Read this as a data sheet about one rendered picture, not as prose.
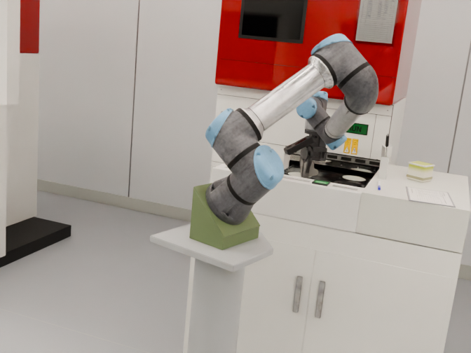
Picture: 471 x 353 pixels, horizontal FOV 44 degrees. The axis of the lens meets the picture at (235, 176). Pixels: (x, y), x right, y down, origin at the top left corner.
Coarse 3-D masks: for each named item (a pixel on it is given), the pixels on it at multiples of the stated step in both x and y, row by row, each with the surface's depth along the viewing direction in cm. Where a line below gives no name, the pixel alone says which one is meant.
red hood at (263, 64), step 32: (224, 0) 263; (256, 0) 258; (288, 0) 253; (320, 0) 248; (352, 0) 244; (384, 0) 239; (416, 0) 273; (224, 32) 266; (256, 32) 260; (288, 32) 255; (320, 32) 251; (352, 32) 246; (384, 32) 241; (224, 64) 269; (256, 64) 263; (288, 64) 258; (384, 64) 244; (384, 96) 246
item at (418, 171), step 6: (408, 162) 226; (414, 162) 225; (420, 162) 226; (426, 162) 228; (414, 168) 225; (420, 168) 223; (426, 168) 222; (432, 168) 226; (408, 174) 227; (414, 174) 225; (420, 174) 223; (426, 174) 224; (414, 180) 225; (420, 180) 223; (426, 180) 225
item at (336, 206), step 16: (224, 176) 216; (288, 176) 214; (272, 192) 210; (288, 192) 208; (304, 192) 206; (320, 192) 204; (336, 192) 202; (352, 192) 200; (256, 208) 214; (272, 208) 211; (288, 208) 209; (304, 208) 207; (320, 208) 205; (336, 208) 203; (352, 208) 201; (320, 224) 206; (336, 224) 204; (352, 224) 202
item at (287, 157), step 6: (288, 156) 270; (294, 156) 269; (288, 162) 270; (318, 162) 265; (324, 162) 264; (330, 162) 263; (336, 162) 262; (342, 162) 261; (348, 168) 261; (354, 168) 260; (360, 168) 259; (366, 168) 258; (372, 168) 257; (378, 168) 256
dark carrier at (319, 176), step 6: (294, 168) 260; (288, 174) 245; (318, 174) 251; (324, 174) 253; (330, 174) 254; (336, 174) 255; (342, 174) 256; (348, 174) 257; (324, 180) 242; (330, 180) 243; (336, 180) 244; (342, 180) 245; (348, 180) 246; (366, 180) 249; (360, 186) 236
